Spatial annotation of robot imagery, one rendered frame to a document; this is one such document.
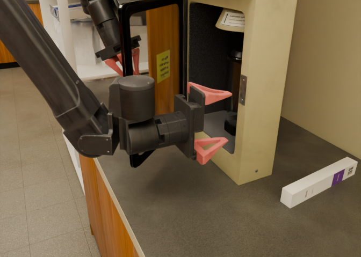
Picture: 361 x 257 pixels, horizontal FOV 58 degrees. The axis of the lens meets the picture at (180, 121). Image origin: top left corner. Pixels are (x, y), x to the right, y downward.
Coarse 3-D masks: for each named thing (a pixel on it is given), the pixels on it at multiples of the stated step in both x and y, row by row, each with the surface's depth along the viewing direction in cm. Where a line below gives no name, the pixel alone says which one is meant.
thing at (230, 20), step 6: (222, 12) 82; (228, 12) 79; (234, 12) 78; (240, 12) 77; (222, 18) 81; (228, 18) 79; (234, 18) 78; (240, 18) 77; (216, 24) 84; (222, 24) 80; (228, 24) 79; (234, 24) 78; (240, 24) 77; (228, 30) 79; (234, 30) 78; (240, 30) 77
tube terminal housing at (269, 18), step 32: (192, 0) 88; (224, 0) 75; (256, 0) 66; (288, 0) 69; (256, 32) 69; (288, 32) 73; (256, 64) 72; (256, 96) 76; (256, 128) 80; (224, 160) 89; (256, 160) 85
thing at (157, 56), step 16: (144, 16) 74; (160, 16) 81; (176, 16) 89; (144, 32) 75; (160, 32) 83; (176, 32) 91; (144, 48) 77; (160, 48) 84; (176, 48) 93; (144, 64) 78; (160, 64) 86; (176, 64) 95; (160, 80) 87; (176, 80) 97; (160, 96) 89; (160, 112) 91
